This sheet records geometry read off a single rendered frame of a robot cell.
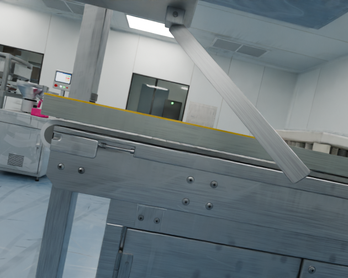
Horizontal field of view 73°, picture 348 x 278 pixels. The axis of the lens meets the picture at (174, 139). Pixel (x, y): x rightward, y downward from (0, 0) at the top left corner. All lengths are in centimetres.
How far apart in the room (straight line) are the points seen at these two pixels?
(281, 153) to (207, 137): 12
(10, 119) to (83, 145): 291
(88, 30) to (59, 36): 564
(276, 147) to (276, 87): 610
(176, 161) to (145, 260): 21
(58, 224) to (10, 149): 258
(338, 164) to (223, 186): 20
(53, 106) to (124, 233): 26
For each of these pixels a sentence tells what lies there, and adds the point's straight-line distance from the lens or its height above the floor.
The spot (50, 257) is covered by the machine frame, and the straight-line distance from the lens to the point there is 82.
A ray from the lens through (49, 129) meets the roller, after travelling 42.
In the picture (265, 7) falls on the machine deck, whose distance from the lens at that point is 81.
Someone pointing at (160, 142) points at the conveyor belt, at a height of 94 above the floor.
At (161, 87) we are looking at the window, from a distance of 571.
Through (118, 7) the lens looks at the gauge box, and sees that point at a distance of 48.
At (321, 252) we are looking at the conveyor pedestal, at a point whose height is 79.
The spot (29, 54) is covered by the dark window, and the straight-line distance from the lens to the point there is 653.
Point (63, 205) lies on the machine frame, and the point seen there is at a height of 69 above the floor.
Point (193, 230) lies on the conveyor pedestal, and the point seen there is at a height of 79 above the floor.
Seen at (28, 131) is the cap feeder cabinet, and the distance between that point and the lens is 319.
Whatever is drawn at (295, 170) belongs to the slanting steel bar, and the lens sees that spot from 31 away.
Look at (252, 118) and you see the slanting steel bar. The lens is 32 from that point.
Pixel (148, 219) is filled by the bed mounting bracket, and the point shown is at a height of 80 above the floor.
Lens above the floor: 97
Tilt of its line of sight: 3 degrees down
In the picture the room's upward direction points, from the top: 12 degrees clockwise
